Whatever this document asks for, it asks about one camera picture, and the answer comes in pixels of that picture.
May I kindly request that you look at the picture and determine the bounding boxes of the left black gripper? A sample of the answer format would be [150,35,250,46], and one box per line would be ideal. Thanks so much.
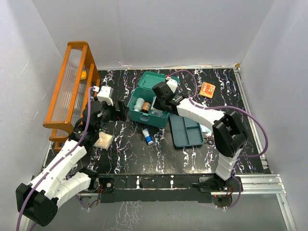
[96,99,128,132]

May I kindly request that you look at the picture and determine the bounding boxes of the white plastic medicine bottle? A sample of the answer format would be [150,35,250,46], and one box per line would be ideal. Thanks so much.
[134,98,144,112]

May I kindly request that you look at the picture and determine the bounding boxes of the amber bottle orange label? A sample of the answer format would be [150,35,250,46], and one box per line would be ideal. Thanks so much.
[141,101,151,114]

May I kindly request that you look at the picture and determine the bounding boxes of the small white blue bottle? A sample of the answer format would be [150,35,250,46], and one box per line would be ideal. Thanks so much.
[142,129,154,145]

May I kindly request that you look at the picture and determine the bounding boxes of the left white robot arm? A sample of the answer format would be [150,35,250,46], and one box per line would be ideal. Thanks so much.
[15,101,129,230]

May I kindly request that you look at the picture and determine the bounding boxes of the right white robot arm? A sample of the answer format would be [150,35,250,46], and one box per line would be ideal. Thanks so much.
[152,82,248,191]

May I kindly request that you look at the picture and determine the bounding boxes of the green medicine box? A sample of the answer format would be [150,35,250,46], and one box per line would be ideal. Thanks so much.
[128,71,169,128]

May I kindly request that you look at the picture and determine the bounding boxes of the clear bag cotton balls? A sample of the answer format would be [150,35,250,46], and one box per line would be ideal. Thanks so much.
[94,131,114,150]

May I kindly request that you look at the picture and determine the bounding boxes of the dark blue divided tray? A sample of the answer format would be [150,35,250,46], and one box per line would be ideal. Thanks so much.
[169,114,204,149]

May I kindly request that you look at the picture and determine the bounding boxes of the orange patterned card packet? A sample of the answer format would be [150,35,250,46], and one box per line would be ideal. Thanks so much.
[199,82,216,99]

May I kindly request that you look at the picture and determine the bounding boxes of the yellow item on rack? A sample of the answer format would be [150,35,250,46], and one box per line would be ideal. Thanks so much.
[80,70,88,80]

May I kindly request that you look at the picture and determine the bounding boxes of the orange wooden rack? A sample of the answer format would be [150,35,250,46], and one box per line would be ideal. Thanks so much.
[43,41,100,152]

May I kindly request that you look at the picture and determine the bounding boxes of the small scissors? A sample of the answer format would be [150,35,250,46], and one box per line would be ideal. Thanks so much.
[203,136,215,145]

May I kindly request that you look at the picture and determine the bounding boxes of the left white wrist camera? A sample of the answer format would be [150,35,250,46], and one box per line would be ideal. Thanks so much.
[94,86,114,106]

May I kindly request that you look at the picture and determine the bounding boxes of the black front mounting rail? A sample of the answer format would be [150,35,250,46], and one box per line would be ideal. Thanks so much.
[99,174,243,203]

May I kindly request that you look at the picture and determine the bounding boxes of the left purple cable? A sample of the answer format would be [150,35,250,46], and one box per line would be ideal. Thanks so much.
[15,86,97,231]

